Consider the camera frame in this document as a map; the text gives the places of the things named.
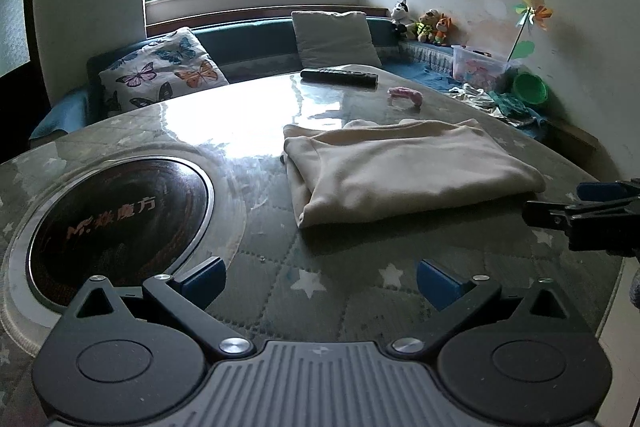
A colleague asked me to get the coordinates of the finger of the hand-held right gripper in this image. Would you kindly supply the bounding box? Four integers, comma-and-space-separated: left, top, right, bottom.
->
522, 197, 640, 253
576, 178, 640, 204

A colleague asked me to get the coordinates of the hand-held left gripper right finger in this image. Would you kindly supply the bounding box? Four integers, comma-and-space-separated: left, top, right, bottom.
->
387, 258, 583, 360

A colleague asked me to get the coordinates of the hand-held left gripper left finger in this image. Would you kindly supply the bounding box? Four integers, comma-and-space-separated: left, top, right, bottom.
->
60, 257, 256, 360

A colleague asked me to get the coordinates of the cream garment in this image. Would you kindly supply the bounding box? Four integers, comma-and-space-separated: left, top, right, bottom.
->
282, 118, 547, 229

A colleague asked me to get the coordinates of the round black built-in cooker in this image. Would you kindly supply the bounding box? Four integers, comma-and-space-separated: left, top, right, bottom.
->
25, 157, 216, 313

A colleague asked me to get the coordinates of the quilted star print tablecloth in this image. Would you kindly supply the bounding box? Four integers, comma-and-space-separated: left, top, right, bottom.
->
0, 66, 631, 427

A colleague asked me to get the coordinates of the green cloth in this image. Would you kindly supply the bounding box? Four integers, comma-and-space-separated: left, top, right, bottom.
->
489, 91, 533, 120

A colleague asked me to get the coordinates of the green plastic bowl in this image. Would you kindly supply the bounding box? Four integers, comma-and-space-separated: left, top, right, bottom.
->
512, 72, 550, 104

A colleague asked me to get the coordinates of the white cloth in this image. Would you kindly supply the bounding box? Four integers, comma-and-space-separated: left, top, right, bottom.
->
447, 83, 497, 110

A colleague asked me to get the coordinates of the clear plastic storage box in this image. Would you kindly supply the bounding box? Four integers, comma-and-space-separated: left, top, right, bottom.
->
452, 44, 508, 88

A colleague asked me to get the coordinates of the pink hair clip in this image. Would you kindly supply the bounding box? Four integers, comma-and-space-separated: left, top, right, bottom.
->
388, 87, 423, 110

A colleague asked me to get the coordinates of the colourful pinwheel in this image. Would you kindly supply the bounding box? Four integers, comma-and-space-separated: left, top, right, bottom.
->
506, 0, 555, 64

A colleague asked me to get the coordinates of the butterfly print pillow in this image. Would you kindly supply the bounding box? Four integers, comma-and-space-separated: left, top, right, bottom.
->
98, 27, 230, 118

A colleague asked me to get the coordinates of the orange plush toy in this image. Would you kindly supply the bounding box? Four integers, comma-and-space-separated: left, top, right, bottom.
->
432, 13, 457, 46

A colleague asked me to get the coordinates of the blue cushion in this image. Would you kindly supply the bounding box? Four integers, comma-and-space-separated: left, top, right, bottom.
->
29, 99, 101, 142

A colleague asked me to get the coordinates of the black remote control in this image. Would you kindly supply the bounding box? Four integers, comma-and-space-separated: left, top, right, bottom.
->
300, 67, 379, 88

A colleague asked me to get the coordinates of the teal sofa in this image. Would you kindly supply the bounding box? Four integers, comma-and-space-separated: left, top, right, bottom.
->
29, 16, 551, 142

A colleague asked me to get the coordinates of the black and white plush toy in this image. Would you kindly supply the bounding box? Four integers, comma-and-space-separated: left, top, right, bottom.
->
390, 0, 413, 38

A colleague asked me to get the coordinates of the plain white pillow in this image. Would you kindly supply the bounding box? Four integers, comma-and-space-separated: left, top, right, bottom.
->
291, 10, 383, 68

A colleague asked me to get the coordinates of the dark wooden glazed door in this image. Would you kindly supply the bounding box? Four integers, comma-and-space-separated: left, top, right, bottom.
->
0, 0, 41, 82

